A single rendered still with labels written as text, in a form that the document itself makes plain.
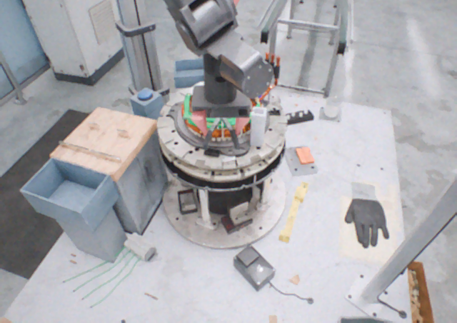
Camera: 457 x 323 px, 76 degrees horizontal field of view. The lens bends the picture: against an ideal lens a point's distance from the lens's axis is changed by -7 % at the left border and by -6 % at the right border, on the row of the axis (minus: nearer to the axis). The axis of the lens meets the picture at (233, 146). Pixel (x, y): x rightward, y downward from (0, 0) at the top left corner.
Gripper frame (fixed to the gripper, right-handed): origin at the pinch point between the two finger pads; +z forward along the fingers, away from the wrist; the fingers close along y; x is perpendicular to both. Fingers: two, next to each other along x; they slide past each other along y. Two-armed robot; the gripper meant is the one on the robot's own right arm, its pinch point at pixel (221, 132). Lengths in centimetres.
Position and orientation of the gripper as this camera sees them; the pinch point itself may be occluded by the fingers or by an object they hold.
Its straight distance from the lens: 62.2
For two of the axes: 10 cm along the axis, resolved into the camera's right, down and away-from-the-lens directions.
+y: 10.0, -0.1, 0.3
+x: -0.3, -7.0, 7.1
